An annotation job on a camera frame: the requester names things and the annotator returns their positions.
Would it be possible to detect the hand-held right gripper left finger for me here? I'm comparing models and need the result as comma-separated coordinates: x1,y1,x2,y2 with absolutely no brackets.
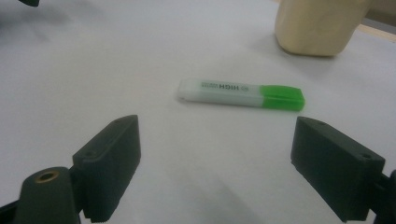
72,114,142,224

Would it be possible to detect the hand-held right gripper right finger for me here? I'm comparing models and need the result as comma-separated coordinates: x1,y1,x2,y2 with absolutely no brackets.
290,116,387,223

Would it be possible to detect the green and white highlighter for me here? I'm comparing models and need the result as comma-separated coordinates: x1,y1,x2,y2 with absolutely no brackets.
177,77,306,112

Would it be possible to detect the beige wooden container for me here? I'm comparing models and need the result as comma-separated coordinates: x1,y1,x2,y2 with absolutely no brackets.
274,0,373,58

